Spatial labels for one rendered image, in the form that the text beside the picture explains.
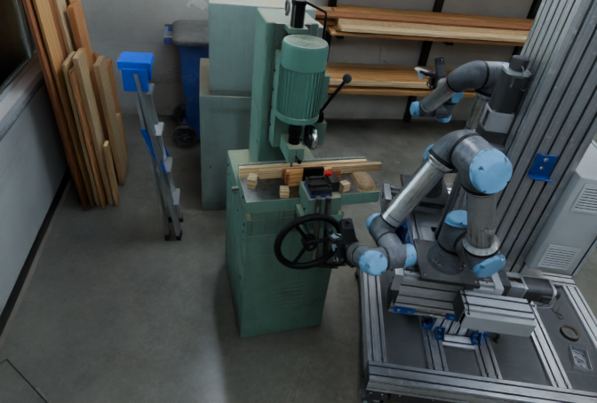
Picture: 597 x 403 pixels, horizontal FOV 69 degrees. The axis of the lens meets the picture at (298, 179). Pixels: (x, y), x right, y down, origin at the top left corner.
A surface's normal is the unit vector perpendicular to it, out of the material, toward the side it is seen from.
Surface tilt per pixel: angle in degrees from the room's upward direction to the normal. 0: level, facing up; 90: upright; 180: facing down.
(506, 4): 90
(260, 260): 90
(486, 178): 83
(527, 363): 0
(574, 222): 90
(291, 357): 0
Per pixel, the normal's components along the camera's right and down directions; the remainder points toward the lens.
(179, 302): 0.11, -0.82
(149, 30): 0.17, 0.57
